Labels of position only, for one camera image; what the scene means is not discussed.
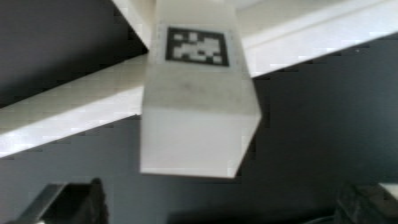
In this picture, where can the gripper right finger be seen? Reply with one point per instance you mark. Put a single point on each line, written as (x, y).
(367, 205)

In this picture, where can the white square table top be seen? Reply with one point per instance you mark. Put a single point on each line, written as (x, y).
(292, 29)

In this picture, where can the white U-shaped border fence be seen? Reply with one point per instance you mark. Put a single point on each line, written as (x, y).
(90, 102)

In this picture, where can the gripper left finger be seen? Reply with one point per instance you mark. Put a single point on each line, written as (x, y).
(68, 204)

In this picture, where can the white table leg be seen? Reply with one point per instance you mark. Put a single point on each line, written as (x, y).
(202, 111)

